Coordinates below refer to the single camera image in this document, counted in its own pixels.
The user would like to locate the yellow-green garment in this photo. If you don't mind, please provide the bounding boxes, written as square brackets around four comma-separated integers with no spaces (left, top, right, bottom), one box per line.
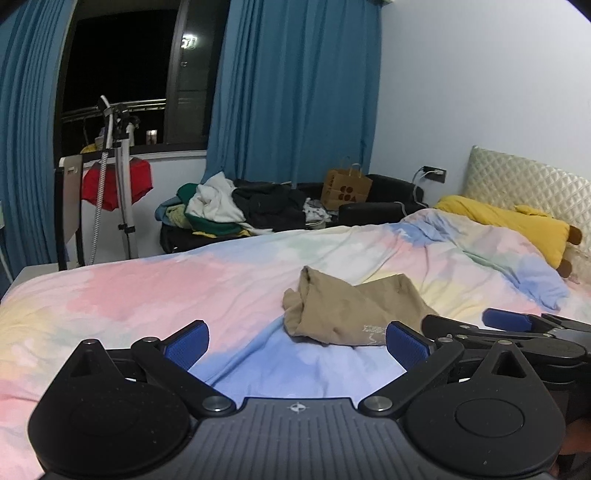
[166,205,192,228]

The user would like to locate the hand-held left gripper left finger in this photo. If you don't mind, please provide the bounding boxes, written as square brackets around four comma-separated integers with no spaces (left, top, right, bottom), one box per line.
[62,320,237,419]

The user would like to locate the grey-blue garment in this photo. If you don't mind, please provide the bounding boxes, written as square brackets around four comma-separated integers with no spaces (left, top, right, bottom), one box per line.
[156,198,181,223]

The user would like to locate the black sofa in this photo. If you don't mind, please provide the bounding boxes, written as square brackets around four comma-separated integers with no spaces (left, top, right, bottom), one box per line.
[159,174,419,256]

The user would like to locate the green garment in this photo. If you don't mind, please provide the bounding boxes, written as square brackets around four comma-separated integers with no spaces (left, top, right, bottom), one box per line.
[178,183,252,236]

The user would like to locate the dark window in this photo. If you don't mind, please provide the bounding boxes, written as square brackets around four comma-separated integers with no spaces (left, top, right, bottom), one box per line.
[55,0,232,155]

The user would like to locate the yellow plush toy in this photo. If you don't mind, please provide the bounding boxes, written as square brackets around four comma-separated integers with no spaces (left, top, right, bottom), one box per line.
[436,195,583,278]

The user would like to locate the patterned white cloth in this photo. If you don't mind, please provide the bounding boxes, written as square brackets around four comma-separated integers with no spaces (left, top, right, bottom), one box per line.
[302,198,332,228]

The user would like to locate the garment steamer stand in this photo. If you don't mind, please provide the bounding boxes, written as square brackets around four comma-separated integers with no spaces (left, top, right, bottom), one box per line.
[93,95,139,265]

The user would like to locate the tan t-shirt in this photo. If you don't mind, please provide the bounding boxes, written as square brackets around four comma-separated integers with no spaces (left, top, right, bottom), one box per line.
[283,265,439,347]

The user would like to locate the quilted cream headboard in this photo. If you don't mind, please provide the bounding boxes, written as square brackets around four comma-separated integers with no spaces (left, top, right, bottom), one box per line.
[462,145,591,257]

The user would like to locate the brown paper bag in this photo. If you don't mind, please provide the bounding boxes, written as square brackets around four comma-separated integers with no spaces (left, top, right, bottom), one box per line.
[321,157,373,212]

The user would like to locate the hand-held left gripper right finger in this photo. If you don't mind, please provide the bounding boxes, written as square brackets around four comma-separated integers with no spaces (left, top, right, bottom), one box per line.
[358,322,531,418]

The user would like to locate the white charger cable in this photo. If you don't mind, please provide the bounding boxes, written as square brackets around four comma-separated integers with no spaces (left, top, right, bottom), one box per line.
[412,168,430,208]

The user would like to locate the red shorts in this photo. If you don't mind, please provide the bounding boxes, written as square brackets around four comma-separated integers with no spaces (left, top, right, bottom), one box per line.
[82,159,153,212]

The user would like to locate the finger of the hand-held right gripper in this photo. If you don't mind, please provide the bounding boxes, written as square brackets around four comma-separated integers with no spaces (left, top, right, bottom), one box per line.
[482,308,591,334]
[422,314,552,355]

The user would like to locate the pastel tie-dye blanket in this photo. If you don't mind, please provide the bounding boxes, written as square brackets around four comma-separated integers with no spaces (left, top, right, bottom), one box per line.
[0,208,591,480]

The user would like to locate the black wooden chair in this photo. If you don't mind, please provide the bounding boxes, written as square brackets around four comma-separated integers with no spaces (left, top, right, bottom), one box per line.
[54,154,86,271]

